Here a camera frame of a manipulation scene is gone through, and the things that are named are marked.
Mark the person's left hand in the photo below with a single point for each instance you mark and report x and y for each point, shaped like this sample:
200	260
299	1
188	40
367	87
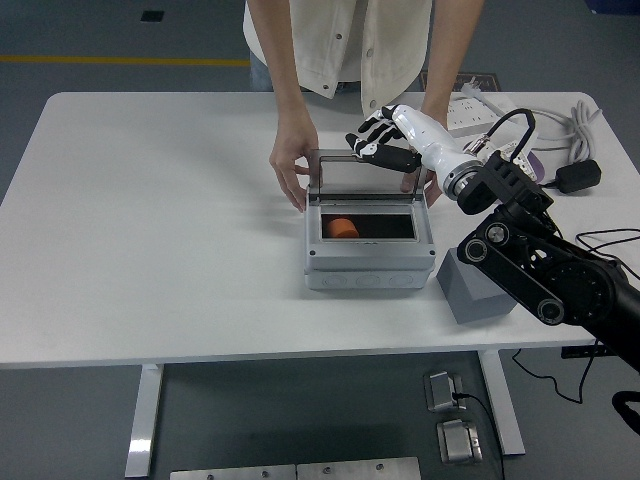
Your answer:
434	192

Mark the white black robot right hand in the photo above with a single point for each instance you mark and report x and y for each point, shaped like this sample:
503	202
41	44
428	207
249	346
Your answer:
430	137

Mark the person's right hand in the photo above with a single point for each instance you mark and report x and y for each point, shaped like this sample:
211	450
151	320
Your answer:
289	160

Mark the smoked transparent box lid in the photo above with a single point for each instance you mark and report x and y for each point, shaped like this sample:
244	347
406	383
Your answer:
350	181

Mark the orange cylindrical battery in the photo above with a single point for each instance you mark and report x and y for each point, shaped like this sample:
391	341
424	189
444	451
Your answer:
342	229

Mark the grey plastic junction box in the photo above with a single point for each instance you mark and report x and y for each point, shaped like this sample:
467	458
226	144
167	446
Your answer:
370	260

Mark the person's left forearm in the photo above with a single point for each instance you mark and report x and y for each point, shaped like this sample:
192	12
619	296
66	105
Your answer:
450	60

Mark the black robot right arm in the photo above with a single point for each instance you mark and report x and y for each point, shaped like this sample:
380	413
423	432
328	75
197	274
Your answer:
550	280

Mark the person's right forearm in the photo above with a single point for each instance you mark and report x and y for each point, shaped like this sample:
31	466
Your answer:
290	100

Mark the small white flat box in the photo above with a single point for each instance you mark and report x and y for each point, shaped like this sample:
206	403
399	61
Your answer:
510	131

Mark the silver floor socket box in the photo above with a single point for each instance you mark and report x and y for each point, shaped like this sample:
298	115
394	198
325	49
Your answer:
442	390
457	442

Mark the white power strip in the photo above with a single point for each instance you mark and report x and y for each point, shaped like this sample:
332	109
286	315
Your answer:
470	112

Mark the white power plug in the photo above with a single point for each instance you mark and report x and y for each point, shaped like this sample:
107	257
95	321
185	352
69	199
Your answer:
474	89

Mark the dark floor sign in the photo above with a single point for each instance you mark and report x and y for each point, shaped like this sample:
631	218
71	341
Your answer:
480	80

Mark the white rectangular adapter block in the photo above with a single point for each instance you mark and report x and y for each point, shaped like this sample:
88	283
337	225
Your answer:
502	105

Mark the printed white socket module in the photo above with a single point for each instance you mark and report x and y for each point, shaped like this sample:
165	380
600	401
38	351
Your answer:
522	162

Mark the grey foam block holder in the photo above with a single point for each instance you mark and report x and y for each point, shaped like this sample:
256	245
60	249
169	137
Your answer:
460	290

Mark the person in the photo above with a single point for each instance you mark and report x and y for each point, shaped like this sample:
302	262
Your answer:
350	40

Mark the black power adapter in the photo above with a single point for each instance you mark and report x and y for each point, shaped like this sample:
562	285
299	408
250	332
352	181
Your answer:
580	177

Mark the black square floor cover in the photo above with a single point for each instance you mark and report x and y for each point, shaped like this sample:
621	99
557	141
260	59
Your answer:
151	16

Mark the black table control panel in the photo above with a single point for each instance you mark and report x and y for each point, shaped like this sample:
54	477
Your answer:
580	352

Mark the white table leg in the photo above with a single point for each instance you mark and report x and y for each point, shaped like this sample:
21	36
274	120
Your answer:
142	420
502	400

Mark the blue object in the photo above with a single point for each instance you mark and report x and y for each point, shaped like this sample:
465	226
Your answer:
615	4

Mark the grey metal floor plate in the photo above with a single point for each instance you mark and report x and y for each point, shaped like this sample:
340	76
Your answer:
230	474
357	470

